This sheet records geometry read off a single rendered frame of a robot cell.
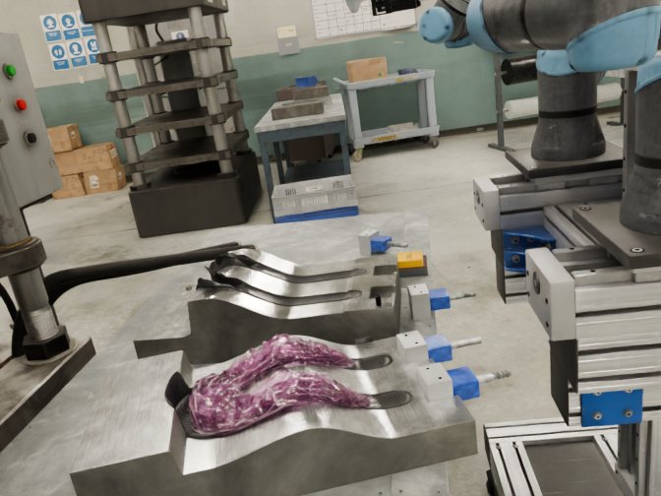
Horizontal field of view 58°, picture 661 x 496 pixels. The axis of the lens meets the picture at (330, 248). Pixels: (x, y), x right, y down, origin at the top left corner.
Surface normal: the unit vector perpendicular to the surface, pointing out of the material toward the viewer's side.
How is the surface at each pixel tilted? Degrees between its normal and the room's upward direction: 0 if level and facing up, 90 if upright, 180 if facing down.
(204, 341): 90
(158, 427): 0
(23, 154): 90
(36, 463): 0
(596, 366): 90
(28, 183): 90
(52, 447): 0
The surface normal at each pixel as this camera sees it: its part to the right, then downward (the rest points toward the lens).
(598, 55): -0.65, 0.38
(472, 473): -0.14, -0.93
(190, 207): 0.00, 0.33
